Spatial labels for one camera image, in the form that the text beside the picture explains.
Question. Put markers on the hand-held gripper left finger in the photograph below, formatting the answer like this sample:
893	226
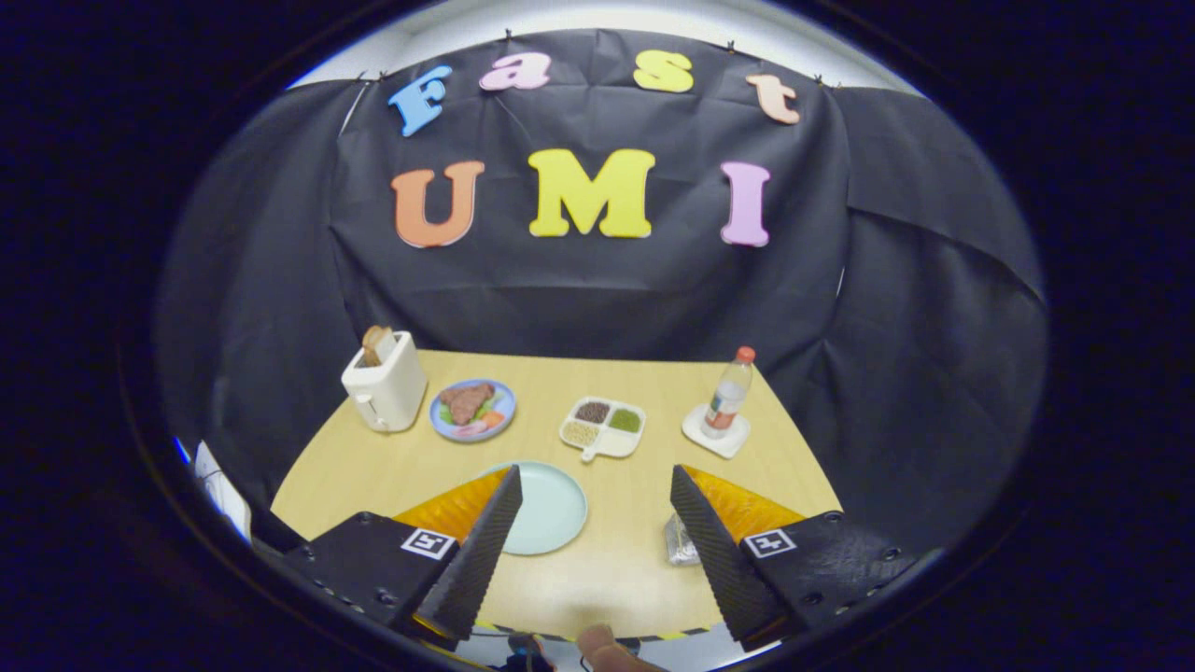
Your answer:
476	560

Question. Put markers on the light green plate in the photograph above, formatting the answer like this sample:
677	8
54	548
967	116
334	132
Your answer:
551	509

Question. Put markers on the clear water bottle red cap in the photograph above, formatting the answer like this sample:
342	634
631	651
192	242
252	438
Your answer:
726	397

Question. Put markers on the white divided bean tray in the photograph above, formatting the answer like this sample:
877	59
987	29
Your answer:
616	440

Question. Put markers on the blue plate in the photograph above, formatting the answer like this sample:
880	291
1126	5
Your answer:
504	420

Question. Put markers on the brown steak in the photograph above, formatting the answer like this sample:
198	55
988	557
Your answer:
465	401

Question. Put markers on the green and orange vegetables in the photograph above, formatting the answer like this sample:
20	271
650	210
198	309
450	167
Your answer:
493	418

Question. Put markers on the white square coaster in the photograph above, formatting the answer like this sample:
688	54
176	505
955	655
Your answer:
728	443

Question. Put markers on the white toaster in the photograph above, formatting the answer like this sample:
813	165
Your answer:
390	392

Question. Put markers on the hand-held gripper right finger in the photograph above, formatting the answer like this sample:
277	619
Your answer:
719	560

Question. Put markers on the toasted bread slice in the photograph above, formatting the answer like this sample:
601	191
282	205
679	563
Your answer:
375	343

